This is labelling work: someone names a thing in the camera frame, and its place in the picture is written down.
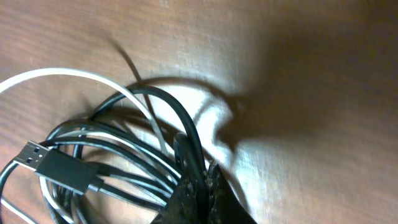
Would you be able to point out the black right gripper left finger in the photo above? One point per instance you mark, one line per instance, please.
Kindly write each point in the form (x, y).
(182, 206)

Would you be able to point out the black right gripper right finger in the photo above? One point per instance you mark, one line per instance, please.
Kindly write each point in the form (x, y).
(224, 206)

